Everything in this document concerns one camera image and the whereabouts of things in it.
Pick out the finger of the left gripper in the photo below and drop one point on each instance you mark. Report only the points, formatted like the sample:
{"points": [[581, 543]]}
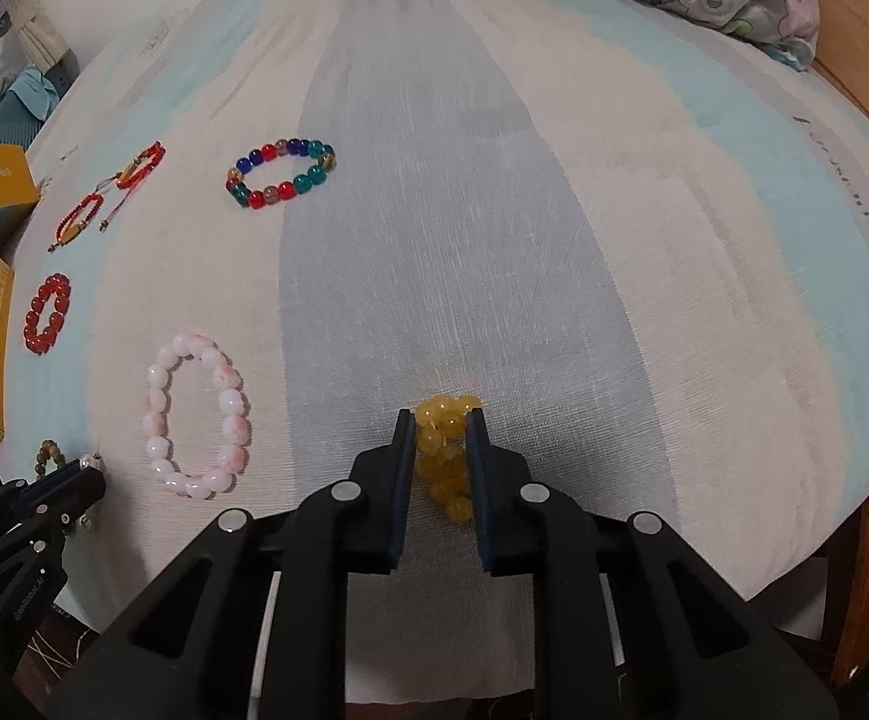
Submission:
{"points": [[69, 493]]}

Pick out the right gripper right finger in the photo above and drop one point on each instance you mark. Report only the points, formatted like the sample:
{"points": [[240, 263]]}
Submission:
{"points": [[525, 527]]}

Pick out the striped bed sheet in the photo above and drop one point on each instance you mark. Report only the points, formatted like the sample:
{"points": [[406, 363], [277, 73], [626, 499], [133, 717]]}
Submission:
{"points": [[363, 203]]}

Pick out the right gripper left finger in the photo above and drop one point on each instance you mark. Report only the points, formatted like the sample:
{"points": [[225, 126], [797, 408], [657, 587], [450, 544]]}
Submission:
{"points": [[353, 526]]}

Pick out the red cord bracelet long charm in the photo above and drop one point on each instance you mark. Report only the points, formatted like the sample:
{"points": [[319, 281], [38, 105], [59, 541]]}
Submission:
{"points": [[78, 218]]}

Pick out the red cord bracelet small charm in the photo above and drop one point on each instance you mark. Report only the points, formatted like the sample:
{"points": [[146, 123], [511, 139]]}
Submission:
{"points": [[132, 176]]}

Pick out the teal suitcase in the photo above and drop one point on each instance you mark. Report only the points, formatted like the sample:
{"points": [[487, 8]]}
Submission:
{"points": [[26, 102]]}

